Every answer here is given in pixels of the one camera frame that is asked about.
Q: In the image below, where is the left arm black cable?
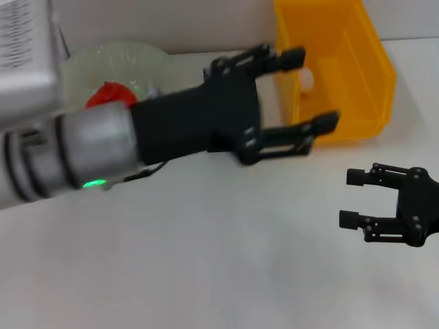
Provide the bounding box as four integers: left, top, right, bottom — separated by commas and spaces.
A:
121, 160, 169, 183

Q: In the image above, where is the red-orange toy fruit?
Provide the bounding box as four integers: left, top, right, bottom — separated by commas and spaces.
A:
85, 81, 139, 110

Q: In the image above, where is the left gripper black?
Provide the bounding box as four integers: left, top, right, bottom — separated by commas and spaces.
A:
132, 58, 264, 166

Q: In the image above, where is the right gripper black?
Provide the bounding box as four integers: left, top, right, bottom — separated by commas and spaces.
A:
338, 163, 439, 248

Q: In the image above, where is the white paper ball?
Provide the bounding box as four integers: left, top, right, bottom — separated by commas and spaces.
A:
300, 67, 316, 94

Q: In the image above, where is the clear glass fruit plate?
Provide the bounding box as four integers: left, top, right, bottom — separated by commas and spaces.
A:
58, 39, 188, 112

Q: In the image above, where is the yellow plastic bin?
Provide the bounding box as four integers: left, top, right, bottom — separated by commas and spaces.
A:
273, 0, 398, 147

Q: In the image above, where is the black mesh pen holder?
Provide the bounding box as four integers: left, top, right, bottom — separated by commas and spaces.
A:
202, 67, 237, 154

